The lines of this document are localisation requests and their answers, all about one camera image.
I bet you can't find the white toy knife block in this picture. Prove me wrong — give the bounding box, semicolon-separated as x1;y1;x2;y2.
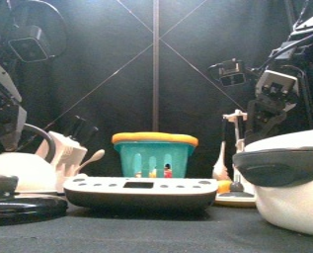
34;115;101;195

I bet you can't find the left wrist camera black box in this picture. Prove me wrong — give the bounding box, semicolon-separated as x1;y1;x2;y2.
7;25;53;64

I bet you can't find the red toy item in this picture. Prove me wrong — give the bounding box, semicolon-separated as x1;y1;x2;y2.
162;163;173;179

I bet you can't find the orange toy food piece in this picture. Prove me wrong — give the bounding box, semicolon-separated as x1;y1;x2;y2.
217;179;235;195

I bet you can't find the white hanging toy spatula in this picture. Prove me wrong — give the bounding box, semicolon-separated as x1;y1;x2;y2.
212;140;233;182

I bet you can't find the white toy spoon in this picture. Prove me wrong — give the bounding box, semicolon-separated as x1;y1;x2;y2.
77;148;108;176

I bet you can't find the teal basket orange rim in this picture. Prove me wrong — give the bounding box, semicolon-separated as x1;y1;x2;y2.
110;131;200;180

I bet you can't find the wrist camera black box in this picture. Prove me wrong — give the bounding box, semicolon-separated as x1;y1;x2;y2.
7;25;53;64
208;58;249;88

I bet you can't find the white utensil rack stand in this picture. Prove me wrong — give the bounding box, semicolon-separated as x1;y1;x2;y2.
213;109;259;209

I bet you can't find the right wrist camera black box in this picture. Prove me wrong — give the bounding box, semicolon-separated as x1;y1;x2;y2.
208;58;249;88

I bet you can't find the white toy pot black handle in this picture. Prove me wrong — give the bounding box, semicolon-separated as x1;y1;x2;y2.
232;127;313;239

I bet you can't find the white digital kitchen scale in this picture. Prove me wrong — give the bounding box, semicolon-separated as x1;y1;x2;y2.
62;175;221;212

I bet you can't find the white toy kettle black handle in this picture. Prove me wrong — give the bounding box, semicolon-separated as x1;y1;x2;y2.
0;123;60;195

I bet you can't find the black round pot lid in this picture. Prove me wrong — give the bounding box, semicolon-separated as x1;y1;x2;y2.
0;174;70;228

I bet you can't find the grey vertical frame pole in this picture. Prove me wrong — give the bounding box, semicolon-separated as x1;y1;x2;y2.
153;0;161;132

